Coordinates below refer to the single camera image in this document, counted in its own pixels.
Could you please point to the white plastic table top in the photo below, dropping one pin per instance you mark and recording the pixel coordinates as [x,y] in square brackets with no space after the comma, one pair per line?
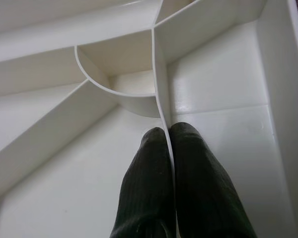
[64,148]

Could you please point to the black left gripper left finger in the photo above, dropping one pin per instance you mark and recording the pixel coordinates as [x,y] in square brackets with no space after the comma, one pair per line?
[146,193]

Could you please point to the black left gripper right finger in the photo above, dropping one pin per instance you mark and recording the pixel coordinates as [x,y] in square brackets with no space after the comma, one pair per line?
[203,193]

